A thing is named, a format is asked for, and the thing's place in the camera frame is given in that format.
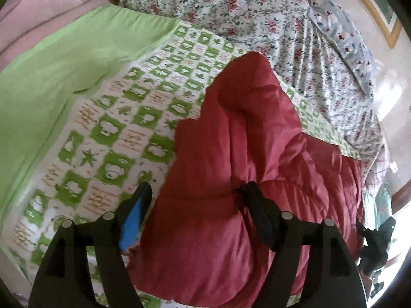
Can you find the red padded jacket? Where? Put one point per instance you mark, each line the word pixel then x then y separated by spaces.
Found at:
pixel 250 166

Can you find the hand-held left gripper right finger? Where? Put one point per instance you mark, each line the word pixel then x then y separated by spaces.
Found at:
pixel 261 215

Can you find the pink quilt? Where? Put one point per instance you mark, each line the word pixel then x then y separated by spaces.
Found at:
pixel 48 9

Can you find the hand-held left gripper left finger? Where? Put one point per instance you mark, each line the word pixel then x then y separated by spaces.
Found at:
pixel 133 223

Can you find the grey dotted pillow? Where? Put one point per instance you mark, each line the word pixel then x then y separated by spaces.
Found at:
pixel 346 38

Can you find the green printed blanket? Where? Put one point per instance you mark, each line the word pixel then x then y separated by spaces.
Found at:
pixel 96 109

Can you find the floral bed sheet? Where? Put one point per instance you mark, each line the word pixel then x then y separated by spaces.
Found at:
pixel 257 16

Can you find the framed wall picture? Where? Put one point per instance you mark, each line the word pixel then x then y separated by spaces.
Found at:
pixel 379 9

